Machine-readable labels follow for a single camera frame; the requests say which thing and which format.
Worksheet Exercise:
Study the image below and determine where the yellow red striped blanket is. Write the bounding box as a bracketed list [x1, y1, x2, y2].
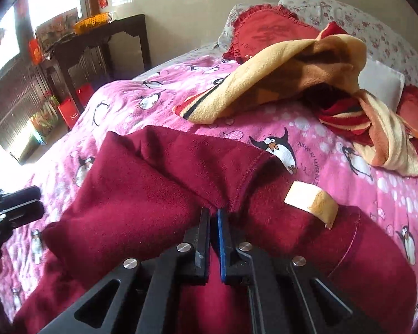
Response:
[174, 23, 418, 195]

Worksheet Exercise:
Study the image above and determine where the pink penguin print blanket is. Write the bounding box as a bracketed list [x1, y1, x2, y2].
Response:
[0, 56, 418, 324]

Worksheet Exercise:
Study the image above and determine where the window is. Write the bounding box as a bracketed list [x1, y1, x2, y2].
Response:
[0, 0, 86, 84]

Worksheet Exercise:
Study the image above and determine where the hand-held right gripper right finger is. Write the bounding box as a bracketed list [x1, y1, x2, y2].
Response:
[217, 208, 380, 334]

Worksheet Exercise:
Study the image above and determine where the dark wooden table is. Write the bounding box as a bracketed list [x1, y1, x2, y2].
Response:
[45, 14, 152, 112]

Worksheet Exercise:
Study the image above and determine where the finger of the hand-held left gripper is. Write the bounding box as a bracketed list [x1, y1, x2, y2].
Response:
[0, 186, 42, 213]
[0, 200, 45, 265]

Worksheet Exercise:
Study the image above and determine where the dark slatted panel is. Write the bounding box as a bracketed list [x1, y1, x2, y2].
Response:
[0, 56, 74, 164]

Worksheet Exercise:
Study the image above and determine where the colourful picture box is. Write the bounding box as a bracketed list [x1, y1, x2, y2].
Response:
[36, 8, 80, 47]

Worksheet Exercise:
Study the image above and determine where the red packet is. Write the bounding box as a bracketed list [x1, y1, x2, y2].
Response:
[28, 39, 42, 65]

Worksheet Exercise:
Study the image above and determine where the red gift bag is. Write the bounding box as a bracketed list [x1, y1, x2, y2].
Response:
[57, 97, 79, 131]
[76, 84, 94, 110]

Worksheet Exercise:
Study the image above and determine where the white pillow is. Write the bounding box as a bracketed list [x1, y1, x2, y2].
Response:
[359, 57, 406, 112]

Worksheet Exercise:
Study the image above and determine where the red frilly pillow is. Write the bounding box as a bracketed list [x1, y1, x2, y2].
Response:
[223, 4, 321, 64]

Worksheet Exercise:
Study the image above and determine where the floral pillow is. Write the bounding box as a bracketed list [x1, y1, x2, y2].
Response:
[218, 0, 418, 87]

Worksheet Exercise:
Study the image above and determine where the yellow basket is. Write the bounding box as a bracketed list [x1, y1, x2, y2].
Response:
[73, 12, 114, 35]

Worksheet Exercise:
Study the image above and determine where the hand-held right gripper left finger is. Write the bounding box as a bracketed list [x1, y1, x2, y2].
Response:
[38, 207, 211, 334]

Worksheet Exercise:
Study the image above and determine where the dark red garment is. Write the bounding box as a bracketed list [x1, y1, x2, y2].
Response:
[12, 125, 418, 334]

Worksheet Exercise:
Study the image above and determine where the colourful floor box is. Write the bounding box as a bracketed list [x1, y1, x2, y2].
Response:
[30, 92, 60, 145]

